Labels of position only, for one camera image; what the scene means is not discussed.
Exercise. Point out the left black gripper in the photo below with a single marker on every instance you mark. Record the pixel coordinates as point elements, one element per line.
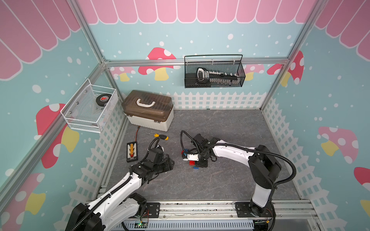
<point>168,166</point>

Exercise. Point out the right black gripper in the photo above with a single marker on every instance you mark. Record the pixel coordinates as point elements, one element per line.
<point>200,165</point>

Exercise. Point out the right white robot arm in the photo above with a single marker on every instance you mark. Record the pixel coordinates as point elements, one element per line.
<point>263,164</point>

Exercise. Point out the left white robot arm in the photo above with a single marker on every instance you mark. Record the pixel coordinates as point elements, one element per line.
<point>121,201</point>

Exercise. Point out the brown lid storage box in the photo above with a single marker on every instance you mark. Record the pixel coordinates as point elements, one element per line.
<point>149,110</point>

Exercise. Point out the green circuit board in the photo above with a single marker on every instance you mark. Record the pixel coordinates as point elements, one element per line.
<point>141,225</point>

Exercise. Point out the screwdriver bit set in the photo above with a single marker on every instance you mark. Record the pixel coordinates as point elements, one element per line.
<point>205,76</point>

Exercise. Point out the black tape roll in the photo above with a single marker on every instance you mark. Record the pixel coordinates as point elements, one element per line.
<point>103,99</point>

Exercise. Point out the yellow handle screwdriver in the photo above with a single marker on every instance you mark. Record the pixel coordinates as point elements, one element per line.
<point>158,136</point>

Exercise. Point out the black wire wall basket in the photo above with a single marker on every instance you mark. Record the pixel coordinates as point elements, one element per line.
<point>225,63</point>

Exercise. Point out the white wire wall basket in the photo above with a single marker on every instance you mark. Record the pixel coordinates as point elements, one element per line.
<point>82,112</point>

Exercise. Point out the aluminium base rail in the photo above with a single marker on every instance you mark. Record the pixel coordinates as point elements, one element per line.
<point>291,215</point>

